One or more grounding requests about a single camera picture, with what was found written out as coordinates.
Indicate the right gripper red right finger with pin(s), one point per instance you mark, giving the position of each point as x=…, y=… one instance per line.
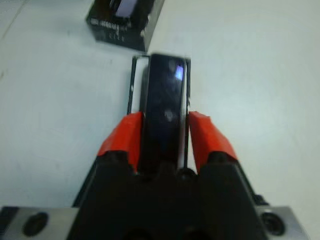
x=210, y=140

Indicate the black camera box lid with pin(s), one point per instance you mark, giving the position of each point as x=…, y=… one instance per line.
x=120, y=37

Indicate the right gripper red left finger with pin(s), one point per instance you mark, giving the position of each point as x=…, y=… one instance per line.
x=122, y=140

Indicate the white camera box base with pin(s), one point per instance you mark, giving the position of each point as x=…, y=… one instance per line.
x=136, y=85

